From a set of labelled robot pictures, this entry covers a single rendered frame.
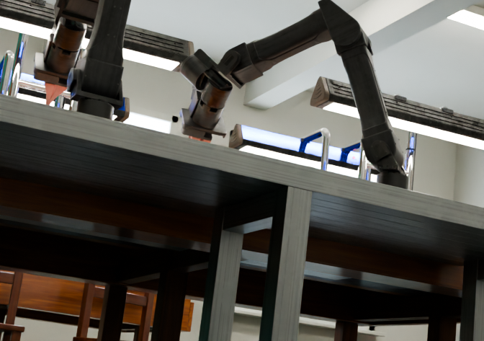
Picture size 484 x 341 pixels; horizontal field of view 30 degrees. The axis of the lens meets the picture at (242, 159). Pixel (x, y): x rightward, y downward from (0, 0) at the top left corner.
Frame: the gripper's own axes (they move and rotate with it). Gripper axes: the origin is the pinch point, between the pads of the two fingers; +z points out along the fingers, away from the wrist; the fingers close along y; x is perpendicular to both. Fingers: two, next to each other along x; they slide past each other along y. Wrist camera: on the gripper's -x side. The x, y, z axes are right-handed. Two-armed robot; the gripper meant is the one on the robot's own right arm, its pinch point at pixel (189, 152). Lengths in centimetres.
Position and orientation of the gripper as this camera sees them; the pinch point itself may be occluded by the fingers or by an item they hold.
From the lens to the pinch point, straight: 205.7
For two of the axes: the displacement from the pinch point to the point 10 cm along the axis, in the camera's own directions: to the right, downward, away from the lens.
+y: -9.1, -2.0, -3.5
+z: -3.7, 7.6, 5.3
